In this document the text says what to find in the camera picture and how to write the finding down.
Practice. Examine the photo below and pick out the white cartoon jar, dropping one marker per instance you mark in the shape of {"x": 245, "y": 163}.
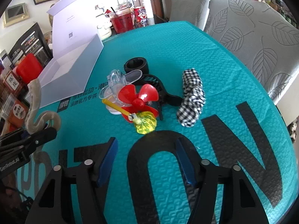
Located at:
{"x": 103, "y": 26}

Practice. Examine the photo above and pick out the beige hair claw clip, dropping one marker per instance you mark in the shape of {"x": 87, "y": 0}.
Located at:
{"x": 52, "y": 118}

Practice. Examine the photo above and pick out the black white checkered scrunchie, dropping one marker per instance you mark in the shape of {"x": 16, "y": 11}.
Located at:
{"x": 194, "y": 98}

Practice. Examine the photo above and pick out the white open gift box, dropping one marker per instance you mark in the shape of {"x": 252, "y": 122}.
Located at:
{"x": 76, "y": 48}

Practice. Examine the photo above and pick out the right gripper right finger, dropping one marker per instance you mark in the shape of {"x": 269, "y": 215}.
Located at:
{"x": 240, "y": 203}

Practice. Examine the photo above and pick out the black ring cuff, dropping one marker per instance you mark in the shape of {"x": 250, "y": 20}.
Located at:
{"x": 139, "y": 63}

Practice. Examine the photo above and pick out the yellow lollipop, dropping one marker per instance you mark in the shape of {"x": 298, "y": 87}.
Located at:
{"x": 144, "y": 122}

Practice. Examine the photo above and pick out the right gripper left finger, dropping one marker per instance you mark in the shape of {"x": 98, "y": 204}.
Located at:
{"x": 53, "y": 203}

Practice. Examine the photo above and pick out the grey leaf pattern chair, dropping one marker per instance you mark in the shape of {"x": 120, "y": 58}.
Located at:
{"x": 260, "y": 38}

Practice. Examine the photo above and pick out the gold wall intercom panel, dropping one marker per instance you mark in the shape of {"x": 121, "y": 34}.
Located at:
{"x": 15, "y": 14}

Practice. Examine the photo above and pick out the black snack pouch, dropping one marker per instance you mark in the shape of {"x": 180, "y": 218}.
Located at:
{"x": 31, "y": 42}

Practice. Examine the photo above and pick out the black hair claw clip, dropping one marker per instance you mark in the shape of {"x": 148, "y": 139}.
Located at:
{"x": 164, "y": 96}

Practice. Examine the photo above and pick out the red drink cup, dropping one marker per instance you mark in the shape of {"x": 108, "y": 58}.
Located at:
{"x": 122, "y": 20}

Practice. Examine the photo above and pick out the red canister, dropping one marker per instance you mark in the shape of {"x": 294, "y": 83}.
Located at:
{"x": 29, "y": 68}

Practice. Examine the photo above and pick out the red cartoon can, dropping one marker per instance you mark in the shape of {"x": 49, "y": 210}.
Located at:
{"x": 140, "y": 17}

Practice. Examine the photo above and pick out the red propeller toy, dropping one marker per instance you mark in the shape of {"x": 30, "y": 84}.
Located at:
{"x": 138, "y": 102}

